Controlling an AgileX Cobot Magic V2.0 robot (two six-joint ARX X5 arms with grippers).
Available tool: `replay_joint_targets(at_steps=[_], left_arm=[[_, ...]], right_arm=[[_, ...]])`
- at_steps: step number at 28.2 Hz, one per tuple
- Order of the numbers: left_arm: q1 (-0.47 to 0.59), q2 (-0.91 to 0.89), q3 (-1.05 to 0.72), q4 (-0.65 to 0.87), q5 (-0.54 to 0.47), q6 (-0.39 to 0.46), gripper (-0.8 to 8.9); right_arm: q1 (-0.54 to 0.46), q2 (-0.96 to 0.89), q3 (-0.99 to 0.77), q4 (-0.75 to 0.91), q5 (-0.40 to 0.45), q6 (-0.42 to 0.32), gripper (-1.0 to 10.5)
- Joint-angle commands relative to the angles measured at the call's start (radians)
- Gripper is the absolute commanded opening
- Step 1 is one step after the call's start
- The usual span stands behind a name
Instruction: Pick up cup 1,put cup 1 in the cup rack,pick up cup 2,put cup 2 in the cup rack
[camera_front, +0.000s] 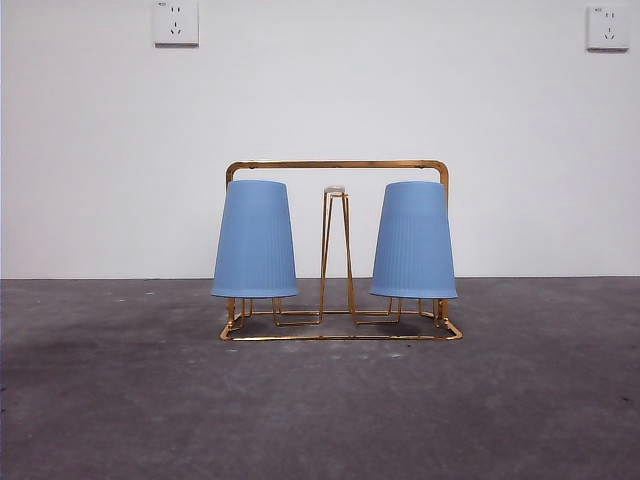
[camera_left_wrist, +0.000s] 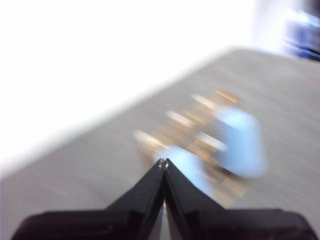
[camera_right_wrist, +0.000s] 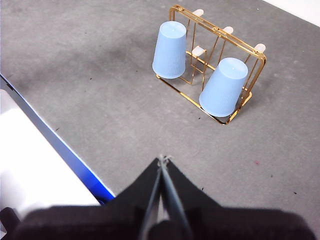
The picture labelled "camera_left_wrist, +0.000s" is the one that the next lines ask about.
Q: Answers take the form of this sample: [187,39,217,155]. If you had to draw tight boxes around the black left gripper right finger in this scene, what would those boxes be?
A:
[164,157,313,240]

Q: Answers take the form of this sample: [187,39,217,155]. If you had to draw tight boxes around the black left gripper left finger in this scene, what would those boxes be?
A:
[11,158,165,240]

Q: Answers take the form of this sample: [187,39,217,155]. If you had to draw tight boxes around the blue ribbed plastic cup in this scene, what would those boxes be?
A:
[168,146,216,203]
[214,106,270,180]

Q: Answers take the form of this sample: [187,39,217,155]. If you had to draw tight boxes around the blue background object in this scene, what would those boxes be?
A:
[282,7,320,61]

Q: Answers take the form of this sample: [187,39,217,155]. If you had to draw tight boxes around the gold wire cup rack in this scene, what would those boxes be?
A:
[133,89,251,201]

